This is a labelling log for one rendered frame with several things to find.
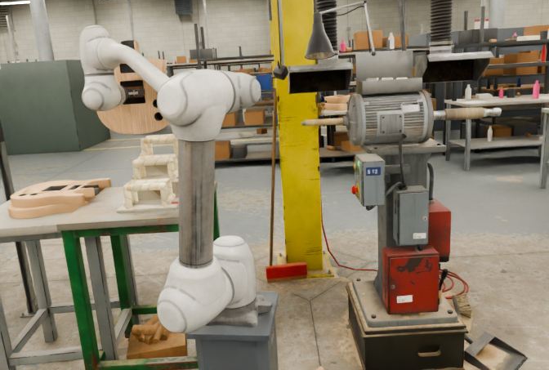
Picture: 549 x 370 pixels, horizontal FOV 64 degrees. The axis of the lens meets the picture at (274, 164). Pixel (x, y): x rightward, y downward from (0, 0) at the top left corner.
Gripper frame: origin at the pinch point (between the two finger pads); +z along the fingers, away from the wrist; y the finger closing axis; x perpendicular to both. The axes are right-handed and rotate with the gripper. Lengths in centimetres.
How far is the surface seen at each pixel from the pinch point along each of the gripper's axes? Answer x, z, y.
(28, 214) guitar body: -53, 4, -58
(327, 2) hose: 35, 27, 88
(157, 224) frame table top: -56, -14, 8
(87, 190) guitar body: -48, 21, -36
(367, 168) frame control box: -37, -10, 98
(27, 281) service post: -121, 75, -111
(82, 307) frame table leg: -93, -13, -31
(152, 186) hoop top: -41.9, -2.1, 4.2
